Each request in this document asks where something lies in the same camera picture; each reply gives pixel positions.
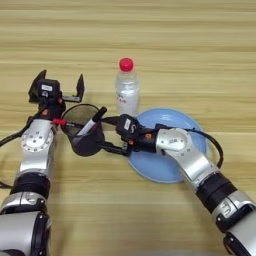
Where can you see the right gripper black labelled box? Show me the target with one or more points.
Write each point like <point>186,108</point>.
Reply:
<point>126,125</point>

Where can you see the white marker with black cap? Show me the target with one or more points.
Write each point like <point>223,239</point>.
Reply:
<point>88,126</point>

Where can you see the red pen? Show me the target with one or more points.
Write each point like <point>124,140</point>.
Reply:
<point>59,121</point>

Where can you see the clear red-capped plastic bottle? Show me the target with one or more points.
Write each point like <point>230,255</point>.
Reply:
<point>127,90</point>

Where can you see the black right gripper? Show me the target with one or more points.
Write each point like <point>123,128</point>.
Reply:
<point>145,141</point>

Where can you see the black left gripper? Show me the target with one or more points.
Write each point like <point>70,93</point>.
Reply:
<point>51,108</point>

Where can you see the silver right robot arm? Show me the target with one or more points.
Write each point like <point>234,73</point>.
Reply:
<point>193,160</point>

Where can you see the blue round plate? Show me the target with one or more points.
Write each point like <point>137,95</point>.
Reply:
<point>160,166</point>

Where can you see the black mesh pen cup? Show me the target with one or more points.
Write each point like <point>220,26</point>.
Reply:
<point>86,145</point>

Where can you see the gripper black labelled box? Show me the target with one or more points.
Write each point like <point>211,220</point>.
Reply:
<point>126,125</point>
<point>48,88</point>

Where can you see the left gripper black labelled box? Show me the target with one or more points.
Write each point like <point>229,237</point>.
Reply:
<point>48,88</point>

